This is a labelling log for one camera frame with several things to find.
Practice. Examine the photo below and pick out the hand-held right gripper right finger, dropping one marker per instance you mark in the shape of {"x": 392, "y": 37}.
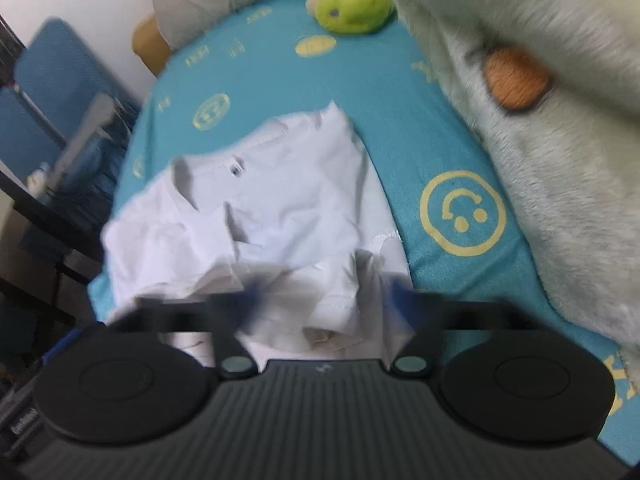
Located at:
{"x": 415, "y": 340}

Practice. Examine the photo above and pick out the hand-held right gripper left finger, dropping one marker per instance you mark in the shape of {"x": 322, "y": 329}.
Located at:
{"x": 232, "y": 345}

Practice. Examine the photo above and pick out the white t-shirt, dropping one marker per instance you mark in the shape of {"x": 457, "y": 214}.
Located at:
{"x": 280, "y": 200}

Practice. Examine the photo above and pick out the white table with dark top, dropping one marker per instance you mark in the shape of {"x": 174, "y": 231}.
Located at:
{"x": 45, "y": 220}

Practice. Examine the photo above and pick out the bed with teal smiley sheet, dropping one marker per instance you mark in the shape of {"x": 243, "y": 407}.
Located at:
{"x": 400, "y": 125}

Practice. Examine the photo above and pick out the light green fleece blanket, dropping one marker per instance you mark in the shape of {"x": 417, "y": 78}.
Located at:
{"x": 575, "y": 160}

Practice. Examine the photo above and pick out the small white plush toy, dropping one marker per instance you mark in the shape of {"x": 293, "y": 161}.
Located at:
{"x": 39, "y": 179}

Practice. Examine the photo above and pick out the grey cloth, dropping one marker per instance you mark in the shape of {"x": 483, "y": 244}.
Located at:
{"x": 92, "y": 115}

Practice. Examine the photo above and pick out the blue covered chair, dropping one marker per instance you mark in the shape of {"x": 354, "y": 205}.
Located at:
{"x": 20, "y": 135}
{"x": 55, "y": 70}

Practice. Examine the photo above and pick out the yellow-brown headboard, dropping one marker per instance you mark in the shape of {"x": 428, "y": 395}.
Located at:
{"x": 149, "y": 47}

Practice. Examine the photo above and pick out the green plush toy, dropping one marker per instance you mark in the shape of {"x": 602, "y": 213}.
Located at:
{"x": 355, "y": 5}

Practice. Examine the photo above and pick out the grey pillow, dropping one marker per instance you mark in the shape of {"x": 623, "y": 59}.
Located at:
{"x": 215, "y": 0}

